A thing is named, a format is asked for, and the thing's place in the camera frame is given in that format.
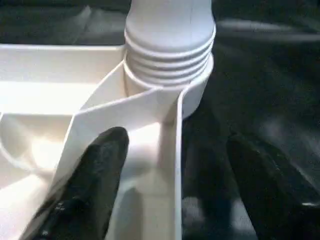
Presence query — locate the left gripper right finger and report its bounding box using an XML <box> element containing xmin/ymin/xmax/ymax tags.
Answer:
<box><xmin>226</xmin><ymin>132</ymin><xmax>320</xmax><ymax>240</ymax></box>

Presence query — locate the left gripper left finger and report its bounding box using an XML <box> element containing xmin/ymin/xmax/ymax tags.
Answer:
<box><xmin>20</xmin><ymin>126</ymin><xmax>131</xmax><ymax>240</ymax></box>

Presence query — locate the white plastic table leg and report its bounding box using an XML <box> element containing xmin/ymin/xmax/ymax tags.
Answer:
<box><xmin>122</xmin><ymin>0</ymin><xmax>217</xmax><ymax>87</ymax></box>

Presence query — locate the black mat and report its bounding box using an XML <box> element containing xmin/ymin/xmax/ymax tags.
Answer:
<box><xmin>0</xmin><ymin>0</ymin><xmax>320</xmax><ymax>240</ymax></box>

